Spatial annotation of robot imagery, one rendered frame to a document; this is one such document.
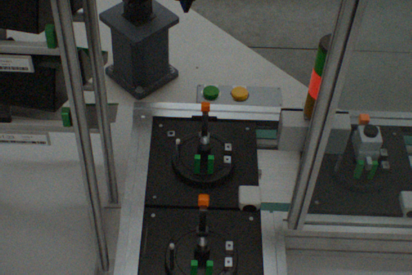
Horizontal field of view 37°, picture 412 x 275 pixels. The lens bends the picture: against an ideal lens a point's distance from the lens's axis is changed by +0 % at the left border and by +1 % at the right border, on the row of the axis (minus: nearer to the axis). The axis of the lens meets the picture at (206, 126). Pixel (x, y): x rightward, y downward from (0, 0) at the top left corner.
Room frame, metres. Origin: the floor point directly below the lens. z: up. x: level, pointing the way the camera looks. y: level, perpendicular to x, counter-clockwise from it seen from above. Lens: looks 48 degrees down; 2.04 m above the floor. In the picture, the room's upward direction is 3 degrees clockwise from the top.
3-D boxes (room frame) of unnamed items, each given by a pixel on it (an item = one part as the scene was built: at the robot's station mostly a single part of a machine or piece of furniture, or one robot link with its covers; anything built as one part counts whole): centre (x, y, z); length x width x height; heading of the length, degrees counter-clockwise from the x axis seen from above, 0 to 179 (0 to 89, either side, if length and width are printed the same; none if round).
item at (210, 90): (1.07, -0.01, 0.96); 0.04 x 0.04 x 0.02
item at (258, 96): (1.07, -0.08, 0.93); 0.21 x 0.07 x 0.06; 92
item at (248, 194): (0.85, 0.00, 1.01); 0.24 x 0.24 x 0.13; 2
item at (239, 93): (1.07, -0.08, 0.96); 0.04 x 0.04 x 0.02
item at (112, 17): (1.23, 0.18, 0.96); 0.15 x 0.15 x 0.20; 47
